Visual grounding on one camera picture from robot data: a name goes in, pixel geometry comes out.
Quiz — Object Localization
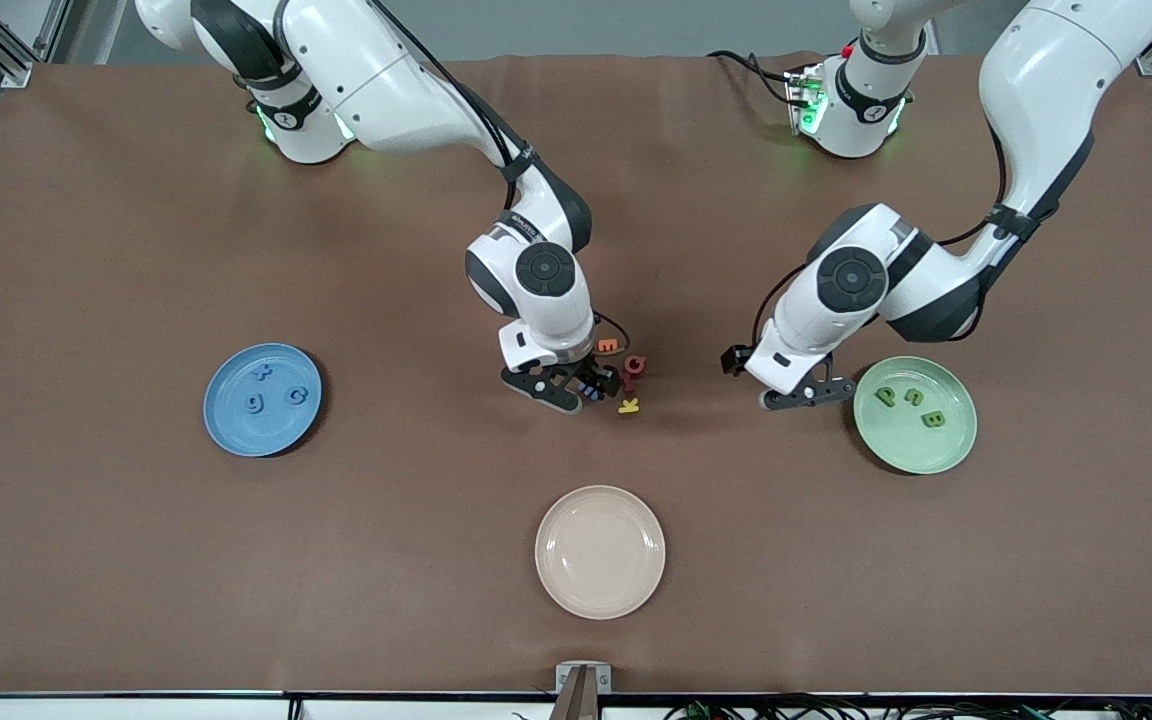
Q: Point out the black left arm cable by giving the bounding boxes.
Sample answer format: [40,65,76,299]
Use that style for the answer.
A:
[751,125,1012,346]

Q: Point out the blue plate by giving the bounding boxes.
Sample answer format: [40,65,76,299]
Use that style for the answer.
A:
[202,343,324,459]

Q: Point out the grey camera stand post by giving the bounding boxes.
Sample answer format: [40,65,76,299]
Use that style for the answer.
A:
[548,668,601,720]

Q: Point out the black left base cable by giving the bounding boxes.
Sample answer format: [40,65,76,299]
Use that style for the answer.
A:
[706,48,799,109]

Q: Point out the beige plate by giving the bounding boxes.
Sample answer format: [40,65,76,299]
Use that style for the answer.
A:
[534,485,667,621]

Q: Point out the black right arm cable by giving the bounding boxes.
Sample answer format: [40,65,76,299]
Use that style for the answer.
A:
[376,0,629,346]

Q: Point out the silver camera stand bracket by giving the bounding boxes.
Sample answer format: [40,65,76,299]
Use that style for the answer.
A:
[555,661,613,694]

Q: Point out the light green plate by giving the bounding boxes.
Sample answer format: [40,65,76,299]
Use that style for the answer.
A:
[852,356,979,476]

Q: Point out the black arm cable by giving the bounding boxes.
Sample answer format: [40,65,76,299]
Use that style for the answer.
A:
[376,0,629,346]
[751,125,1012,346]

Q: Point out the brown paper table cover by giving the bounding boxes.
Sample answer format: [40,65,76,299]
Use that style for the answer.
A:
[0,52,1152,696]

